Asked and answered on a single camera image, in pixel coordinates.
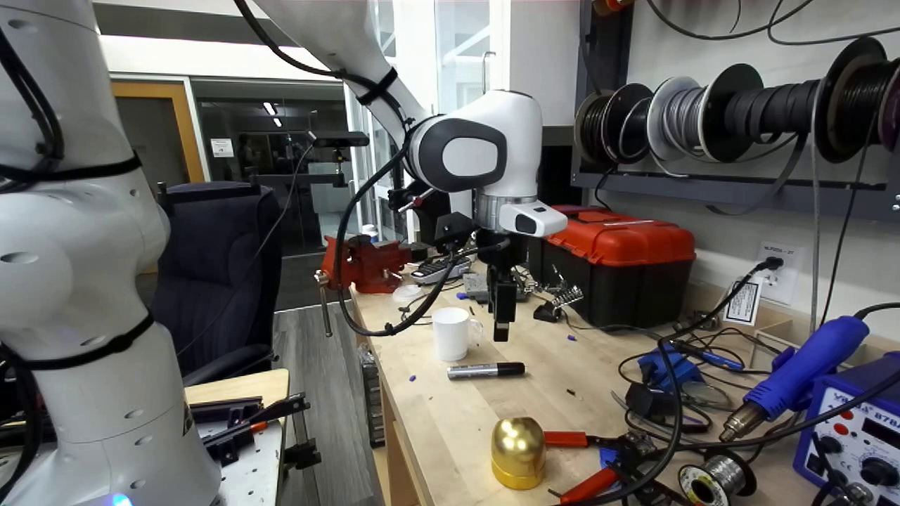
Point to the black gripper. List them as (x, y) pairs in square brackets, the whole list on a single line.
[(496, 255)]

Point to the silver black Sharpie marker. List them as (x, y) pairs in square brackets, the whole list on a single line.
[(483, 373)]

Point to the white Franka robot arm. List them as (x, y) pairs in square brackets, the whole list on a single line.
[(85, 283)]

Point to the white mug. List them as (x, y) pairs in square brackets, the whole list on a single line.
[(451, 335)]

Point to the grey handheld remote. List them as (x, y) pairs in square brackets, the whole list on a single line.
[(451, 271)]

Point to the white round puck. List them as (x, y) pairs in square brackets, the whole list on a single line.
[(410, 297)]

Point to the red black toolbox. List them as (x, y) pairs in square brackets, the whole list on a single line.
[(621, 271)]

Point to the gold metal dome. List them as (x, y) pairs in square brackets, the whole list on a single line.
[(519, 453)]

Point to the red bench vise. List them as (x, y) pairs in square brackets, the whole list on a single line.
[(366, 266)]

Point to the black table edge bar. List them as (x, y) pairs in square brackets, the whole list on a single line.
[(373, 397)]

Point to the black power adapter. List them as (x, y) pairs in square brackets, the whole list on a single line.
[(642, 397)]

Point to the blue tape roll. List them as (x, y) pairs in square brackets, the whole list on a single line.
[(671, 370)]

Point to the dark grey spool shelf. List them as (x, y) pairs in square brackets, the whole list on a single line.
[(732, 193)]

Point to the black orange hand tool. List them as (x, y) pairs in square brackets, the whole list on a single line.
[(244, 422)]

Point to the dark office chair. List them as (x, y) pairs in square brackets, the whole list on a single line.
[(220, 271)]

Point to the blue hot air gun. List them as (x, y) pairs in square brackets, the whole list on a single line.
[(805, 361)]

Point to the blue soldering station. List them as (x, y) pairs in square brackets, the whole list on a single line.
[(860, 441)]

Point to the helping hands grey base plate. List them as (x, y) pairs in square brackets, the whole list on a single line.
[(474, 293)]

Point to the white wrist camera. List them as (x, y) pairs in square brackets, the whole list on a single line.
[(529, 221)]

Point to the small black bracket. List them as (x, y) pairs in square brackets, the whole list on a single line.
[(300, 456)]

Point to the white wall outlet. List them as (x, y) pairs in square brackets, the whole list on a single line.
[(789, 285)]

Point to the wooden door frame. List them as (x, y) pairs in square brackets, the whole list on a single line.
[(188, 123)]

